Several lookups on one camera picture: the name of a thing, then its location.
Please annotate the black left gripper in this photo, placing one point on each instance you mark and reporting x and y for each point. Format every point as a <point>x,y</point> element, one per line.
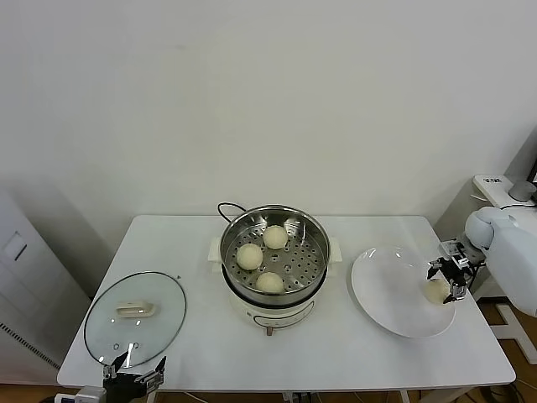
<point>123,388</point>

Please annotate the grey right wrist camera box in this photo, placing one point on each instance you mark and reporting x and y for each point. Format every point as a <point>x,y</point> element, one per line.
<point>451,248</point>

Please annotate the light grey cabinet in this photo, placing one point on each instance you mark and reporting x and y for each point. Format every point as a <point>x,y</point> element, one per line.
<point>25,273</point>

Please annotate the white steamed baozi bun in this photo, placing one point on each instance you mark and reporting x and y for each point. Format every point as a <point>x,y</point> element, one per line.
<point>435,292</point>
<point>249,256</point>
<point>269,282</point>
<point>275,237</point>

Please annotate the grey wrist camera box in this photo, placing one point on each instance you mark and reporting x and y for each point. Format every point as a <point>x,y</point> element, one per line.
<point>92,395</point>
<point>451,248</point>

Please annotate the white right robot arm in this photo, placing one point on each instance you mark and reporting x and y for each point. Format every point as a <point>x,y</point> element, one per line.
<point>512,252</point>

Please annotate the white side desk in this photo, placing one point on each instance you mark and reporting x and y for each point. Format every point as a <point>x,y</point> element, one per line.
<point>486,191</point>

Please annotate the grey cylindrical stand base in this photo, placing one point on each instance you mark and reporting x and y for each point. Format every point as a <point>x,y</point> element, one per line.
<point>519,192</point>

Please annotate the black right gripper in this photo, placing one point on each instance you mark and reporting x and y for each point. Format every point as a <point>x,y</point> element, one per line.
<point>454,270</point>

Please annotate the round glass pot lid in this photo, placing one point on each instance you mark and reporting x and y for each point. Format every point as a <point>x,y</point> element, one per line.
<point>136,310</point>

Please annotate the stainless steel steamer basket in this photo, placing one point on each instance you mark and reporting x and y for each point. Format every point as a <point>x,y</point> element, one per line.
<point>302,268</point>

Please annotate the white round plate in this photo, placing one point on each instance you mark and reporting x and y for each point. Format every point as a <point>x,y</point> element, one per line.
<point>390,289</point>

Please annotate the cream electric cooker base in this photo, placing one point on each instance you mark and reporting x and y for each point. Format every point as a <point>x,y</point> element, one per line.
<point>272,315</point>

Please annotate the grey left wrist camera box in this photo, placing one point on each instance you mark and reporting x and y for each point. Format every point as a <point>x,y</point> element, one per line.
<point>92,395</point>

